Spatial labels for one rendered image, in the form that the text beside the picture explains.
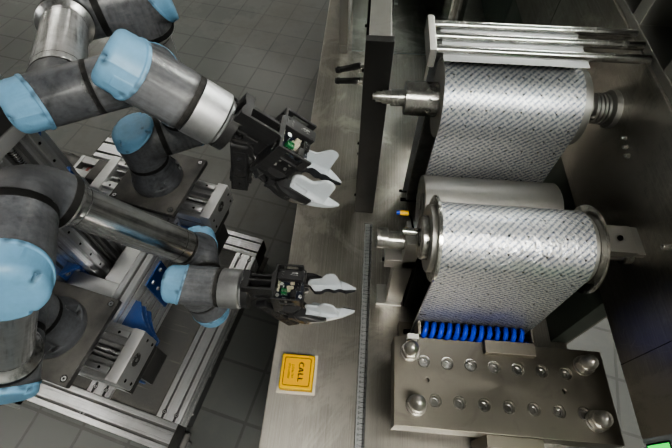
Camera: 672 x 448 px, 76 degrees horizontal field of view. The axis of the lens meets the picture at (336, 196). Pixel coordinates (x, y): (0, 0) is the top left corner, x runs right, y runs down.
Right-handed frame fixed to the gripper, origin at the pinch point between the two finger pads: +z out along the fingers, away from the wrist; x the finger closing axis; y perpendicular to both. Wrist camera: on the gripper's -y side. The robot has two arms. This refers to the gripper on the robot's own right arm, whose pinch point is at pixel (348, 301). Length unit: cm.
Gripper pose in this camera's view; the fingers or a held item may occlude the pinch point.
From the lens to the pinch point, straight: 86.2
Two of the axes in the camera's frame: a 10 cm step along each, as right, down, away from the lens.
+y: 0.0, -5.8, -8.2
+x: 0.8, -8.1, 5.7
